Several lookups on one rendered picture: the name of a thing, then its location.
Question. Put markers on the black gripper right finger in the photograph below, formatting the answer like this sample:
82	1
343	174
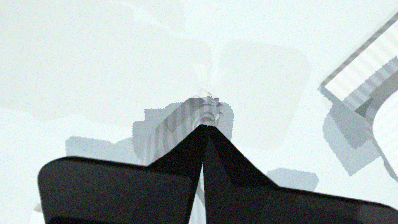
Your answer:
237	192

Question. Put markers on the grey metal plate with two holes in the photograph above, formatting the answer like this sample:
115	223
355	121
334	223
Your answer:
381	123

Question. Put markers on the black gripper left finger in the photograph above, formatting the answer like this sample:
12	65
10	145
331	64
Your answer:
117	192

